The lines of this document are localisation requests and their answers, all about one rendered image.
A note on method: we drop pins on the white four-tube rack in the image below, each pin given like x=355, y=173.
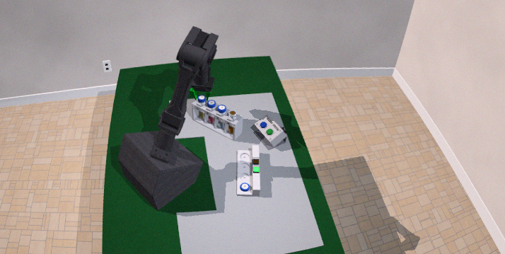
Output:
x=237, y=124

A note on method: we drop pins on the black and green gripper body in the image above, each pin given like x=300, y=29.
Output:
x=201, y=83

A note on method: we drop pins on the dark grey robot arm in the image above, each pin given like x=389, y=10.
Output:
x=198, y=54

